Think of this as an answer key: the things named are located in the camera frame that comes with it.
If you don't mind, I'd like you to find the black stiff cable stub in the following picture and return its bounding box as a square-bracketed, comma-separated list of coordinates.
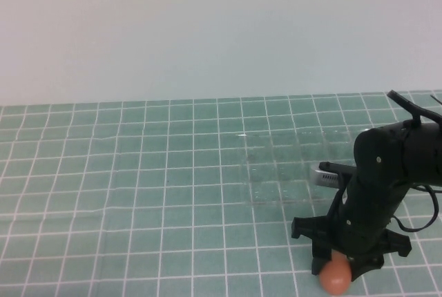
[386, 89, 442, 128]

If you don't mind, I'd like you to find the clear plastic egg tray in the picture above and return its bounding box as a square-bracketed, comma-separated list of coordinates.
[237, 126, 363, 207]

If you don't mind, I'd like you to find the black camera cable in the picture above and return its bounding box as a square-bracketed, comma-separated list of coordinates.
[388, 182, 442, 234]

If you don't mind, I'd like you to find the green checkered tablecloth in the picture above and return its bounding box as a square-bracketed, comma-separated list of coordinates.
[0, 90, 442, 297]

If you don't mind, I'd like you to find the brown egg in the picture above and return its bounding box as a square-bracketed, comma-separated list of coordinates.
[318, 253, 353, 295]

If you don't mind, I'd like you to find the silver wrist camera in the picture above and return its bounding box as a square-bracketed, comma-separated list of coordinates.
[309, 160, 356, 190]

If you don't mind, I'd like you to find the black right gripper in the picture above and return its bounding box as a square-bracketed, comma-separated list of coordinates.
[291, 186, 412, 281]

